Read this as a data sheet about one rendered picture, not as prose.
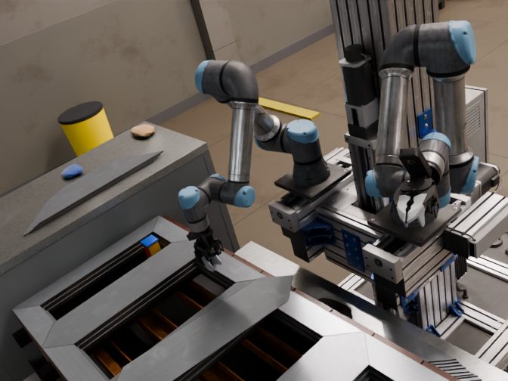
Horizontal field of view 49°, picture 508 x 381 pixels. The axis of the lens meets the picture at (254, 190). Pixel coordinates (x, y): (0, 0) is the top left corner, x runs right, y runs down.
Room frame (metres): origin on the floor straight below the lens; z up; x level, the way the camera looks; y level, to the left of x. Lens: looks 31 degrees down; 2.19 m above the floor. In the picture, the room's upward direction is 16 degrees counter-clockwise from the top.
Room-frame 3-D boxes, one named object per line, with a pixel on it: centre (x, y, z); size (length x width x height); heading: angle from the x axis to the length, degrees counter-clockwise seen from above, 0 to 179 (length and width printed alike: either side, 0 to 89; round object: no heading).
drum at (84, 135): (4.73, 1.28, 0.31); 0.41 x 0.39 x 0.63; 121
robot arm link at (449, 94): (1.42, -0.61, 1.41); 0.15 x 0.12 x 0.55; 57
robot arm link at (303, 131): (1.93, -0.24, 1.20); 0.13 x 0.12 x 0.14; 45
